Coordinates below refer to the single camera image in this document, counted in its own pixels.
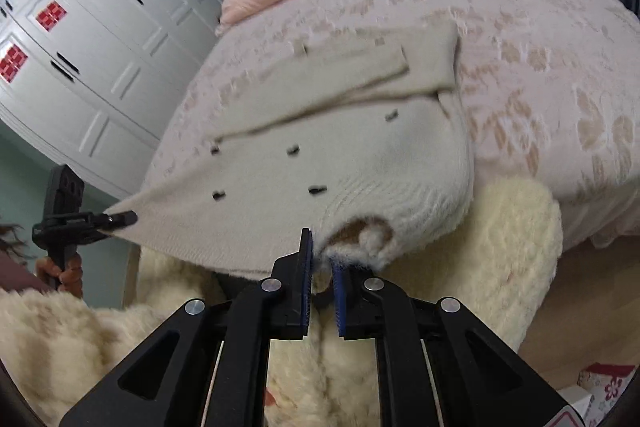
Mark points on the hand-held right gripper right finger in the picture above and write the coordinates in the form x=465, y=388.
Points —
x=340, y=297

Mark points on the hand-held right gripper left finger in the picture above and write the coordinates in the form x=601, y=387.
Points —
x=305, y=277

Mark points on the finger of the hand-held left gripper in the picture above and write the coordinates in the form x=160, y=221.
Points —
x=117, y=219

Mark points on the floral printed box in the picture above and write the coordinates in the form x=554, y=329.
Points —
x=602, y=389

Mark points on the pink patterned bedspread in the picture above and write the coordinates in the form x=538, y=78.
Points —
x=500, y=57

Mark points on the white wardrobe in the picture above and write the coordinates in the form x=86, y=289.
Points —
x=85, y=37

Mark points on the beige knit sweater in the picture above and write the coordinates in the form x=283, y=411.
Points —
x=320, y=142

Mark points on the person's left hand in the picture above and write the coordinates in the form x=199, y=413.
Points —
x=62, y=277

